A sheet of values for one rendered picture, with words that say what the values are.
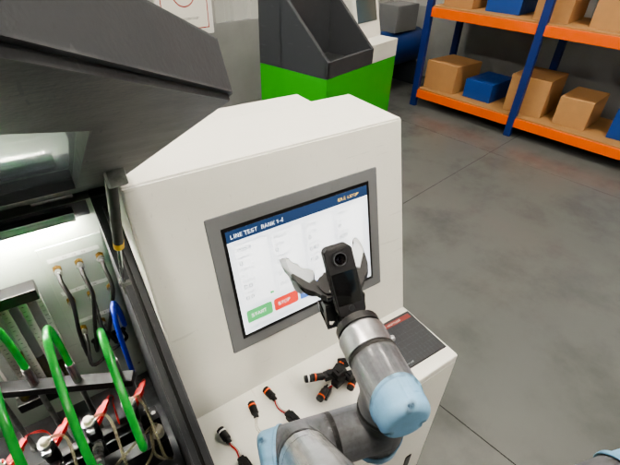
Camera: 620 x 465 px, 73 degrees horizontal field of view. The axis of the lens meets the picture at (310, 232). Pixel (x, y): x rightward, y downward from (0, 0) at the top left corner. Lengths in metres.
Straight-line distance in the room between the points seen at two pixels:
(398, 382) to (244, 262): 0.49
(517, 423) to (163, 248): 2.01
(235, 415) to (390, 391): 0.61
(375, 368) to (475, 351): 2.10
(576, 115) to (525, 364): 3.40
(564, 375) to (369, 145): 2.03
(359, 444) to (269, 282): 0.48
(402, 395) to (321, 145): 0.61
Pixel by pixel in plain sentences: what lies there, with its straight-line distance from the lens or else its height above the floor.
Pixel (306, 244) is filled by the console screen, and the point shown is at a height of 1.31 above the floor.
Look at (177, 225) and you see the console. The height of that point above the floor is 1.45.
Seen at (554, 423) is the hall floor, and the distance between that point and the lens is 2.57.
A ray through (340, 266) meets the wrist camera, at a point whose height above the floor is 1.52.
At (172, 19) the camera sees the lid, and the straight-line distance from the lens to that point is 0.23.
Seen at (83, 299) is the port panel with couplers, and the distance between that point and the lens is 1.17.
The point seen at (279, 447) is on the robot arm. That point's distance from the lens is 0.63.
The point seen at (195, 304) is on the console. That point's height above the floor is 1.27.
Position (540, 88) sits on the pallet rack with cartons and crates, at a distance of 5.54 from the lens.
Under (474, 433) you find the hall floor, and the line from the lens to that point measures 2.36.
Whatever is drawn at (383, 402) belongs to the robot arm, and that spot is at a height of 1.46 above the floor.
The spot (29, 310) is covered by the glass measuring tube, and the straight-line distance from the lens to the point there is 1.16.
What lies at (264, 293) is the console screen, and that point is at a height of 1.23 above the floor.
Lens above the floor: 1.94
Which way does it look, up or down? 36 degrees down
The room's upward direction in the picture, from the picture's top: 2 degrees clockwise
